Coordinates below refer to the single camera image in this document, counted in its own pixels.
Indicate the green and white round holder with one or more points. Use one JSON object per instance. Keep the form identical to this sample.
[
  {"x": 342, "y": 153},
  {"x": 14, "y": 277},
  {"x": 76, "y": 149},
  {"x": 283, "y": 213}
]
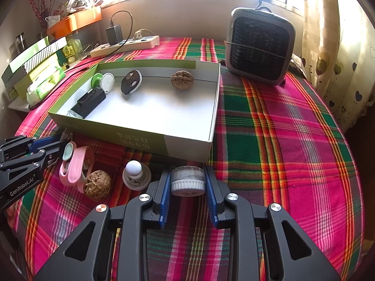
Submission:
[{"x": 104, "y": 82}]

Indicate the white knob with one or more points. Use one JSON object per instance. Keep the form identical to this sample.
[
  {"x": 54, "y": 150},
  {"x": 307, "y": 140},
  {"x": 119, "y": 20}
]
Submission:
[{"x": 136, "y": 177}]

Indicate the red flower branches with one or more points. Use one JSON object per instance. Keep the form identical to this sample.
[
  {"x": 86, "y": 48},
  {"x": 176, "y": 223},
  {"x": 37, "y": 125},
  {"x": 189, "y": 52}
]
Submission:
[{"x": 38, "y": 0}]

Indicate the brown walnut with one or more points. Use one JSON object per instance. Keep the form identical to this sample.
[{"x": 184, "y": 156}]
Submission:
[
  {"x": 97, "y": 186},
  {"x": 182, "y": 79}
]

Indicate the green and white cardboard box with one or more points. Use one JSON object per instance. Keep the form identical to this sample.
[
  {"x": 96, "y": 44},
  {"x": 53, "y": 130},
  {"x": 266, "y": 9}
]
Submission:
[{"x": 152, "y": 111}]

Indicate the yellow green bottle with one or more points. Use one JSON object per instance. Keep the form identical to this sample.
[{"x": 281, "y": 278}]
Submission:
[{"x": 70, "y": 49}]

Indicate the white plug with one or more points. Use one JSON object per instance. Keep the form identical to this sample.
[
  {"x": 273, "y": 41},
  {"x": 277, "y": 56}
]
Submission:
[{"x": 139, "y": 35}]

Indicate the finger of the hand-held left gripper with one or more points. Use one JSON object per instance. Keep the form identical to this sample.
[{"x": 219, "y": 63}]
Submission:
[
  {"x": 57, "y": 152},
  {"x": 44, "y": 144}
]

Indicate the black and clear device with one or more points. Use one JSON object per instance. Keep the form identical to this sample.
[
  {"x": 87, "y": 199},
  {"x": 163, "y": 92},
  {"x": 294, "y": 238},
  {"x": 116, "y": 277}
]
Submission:
[{"x": 88, "y": 102}]

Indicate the dark glass jar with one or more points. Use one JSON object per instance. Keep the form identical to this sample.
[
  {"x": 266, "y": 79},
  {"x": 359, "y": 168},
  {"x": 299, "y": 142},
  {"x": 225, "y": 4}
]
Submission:
[{"x": 19, "y": 43}]

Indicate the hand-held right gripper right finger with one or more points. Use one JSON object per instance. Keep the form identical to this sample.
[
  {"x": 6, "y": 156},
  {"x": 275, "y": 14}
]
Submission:
[{"x": 211, "y": 199}]

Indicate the grey space heater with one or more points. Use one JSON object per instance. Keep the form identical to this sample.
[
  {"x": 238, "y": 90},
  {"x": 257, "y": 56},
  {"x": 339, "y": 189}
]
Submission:
[{"x": 259, "y": 45}]

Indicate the green tissue pack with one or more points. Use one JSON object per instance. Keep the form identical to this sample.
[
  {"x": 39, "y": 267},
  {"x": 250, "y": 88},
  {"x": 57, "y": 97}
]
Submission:
[{"x": 44, "y": 86}]

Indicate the white lidded jar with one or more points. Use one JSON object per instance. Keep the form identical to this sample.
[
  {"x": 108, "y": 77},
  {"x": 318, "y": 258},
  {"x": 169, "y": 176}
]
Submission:
[{"x": 187, "y": 181}]

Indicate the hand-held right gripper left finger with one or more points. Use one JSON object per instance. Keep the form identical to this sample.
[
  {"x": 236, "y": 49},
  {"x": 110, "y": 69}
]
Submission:
[{"x": 164, "y": 199}]

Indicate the pink holder with pale cap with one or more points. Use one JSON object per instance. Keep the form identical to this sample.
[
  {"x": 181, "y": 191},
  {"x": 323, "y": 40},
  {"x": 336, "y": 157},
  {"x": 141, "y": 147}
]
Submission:
[{"x": 65, "y": 172}]

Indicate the black oval disc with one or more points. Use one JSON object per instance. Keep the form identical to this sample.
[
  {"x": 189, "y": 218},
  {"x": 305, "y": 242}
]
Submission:
[{"x": 131, "y": 82}]

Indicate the black charger adapter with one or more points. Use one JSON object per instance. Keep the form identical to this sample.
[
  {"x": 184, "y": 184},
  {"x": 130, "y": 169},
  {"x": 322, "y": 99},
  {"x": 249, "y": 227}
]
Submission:
[{"x": 114, "y": 35}]

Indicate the orange tray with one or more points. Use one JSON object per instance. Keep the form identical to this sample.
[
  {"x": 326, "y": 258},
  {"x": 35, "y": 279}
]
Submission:
[{"x": 74, "y": 20}]

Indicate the heart print curtain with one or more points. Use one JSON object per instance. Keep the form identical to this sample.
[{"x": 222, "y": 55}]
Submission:
[{"x": 337, "y": 49}]

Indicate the white power strip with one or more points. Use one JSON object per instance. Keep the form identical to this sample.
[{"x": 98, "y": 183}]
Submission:
[{"x": 126, "y": 45}]

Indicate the plain pink clip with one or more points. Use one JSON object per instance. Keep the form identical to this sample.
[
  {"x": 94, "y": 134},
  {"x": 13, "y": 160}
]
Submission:
[{"x": 79, "y": 166}]

